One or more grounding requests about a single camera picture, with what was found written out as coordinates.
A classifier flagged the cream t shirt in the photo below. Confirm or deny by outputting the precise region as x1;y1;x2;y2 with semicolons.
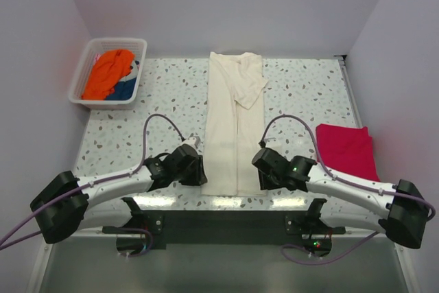
202;52;268;197

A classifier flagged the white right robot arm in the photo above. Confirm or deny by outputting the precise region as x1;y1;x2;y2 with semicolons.
252;148;431;249

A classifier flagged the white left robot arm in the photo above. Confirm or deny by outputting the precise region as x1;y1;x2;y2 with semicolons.
30;143;207;244

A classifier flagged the red folded t shirt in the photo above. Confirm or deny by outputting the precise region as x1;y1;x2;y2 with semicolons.
316;124;380;181

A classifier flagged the blue t shirt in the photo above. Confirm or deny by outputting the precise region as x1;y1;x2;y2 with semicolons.
105;60;140;101

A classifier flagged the white plastic basket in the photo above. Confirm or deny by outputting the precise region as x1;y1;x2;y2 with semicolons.
69;38;147;110

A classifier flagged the orange t shirt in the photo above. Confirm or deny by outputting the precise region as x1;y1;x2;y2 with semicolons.
82;49;135;100

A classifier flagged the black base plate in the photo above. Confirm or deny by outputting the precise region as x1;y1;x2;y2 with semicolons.
102;210;346;252

